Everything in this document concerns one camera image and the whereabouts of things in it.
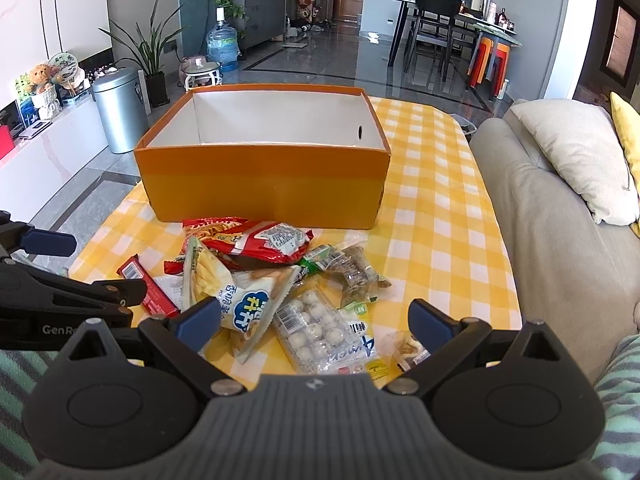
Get red chocolate bar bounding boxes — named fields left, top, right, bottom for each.
left=117, top=255, right=179, bottom=318

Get small clear snack packet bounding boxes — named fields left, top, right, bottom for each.
left=392, top=330, right=431, bottom=372

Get white wafer packet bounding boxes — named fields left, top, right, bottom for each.
left=153, top=274, right=183, bottom=311

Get brown snack clear packet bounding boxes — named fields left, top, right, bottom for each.
left=322, top=245, right=392, bottom=308

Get red foil snack bag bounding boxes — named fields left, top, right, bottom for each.
left=203, top=221, right=314, bottom=264

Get clear pack white balls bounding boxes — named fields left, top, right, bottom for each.
left=272, top=287, right=367, bottom=375

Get green candy roll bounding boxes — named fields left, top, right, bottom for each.
left=298, top=244, right=333, bottom=276

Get yellow white almond packet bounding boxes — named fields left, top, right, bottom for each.
left=341, top=302, right=390, bottom=380

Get red noodle snack bag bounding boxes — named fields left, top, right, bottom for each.
left=180, top=216, right=247, bottom=256

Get red box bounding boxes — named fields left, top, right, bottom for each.
left=0, top=125, right=15, bottom=159

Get grey sofa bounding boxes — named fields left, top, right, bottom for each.
left=470, top=112, right=639, bottom=380

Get toys on cabinet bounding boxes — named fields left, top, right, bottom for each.
left=14, top=51, right=90, bottom=127

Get silver trash can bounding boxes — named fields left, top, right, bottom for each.
left=91, top=67, right=149, bottom=154

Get green striped blanket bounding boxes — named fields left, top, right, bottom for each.
left=1, top=336, right=639, bottom=479

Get small waste bin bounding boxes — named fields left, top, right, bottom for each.
left=451, top=114, right=477, bottom=140

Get potted green plant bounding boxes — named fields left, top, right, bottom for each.
left=100, top=0, right=182, bottom=108

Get orange cardboard box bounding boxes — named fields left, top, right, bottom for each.
left=134, top=84, right=392, bottom=230

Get small white stool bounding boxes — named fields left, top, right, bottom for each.
left=183, top=62, right=222, bottom=91

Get beige cushion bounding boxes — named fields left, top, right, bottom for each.
left=510, top=100, right=639, bottom=226

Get orange stacked stools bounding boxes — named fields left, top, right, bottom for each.
left=466, top=35, right=511, bottom=100

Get blue water jug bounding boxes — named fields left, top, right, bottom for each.
left=206, top=6, right=240, bottom=73

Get yellow cushion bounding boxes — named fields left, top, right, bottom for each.
left=608, top=91, right=640, bottom=239

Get dining table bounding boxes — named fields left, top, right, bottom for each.
left=387, top=0, right=524, bottom=68

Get black dining chair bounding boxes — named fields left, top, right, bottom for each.
left=402, top=0, right=462, bottom=81

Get dark grey cabinet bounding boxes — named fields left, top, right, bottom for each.
left=234, top=0, right=286, bottom=51

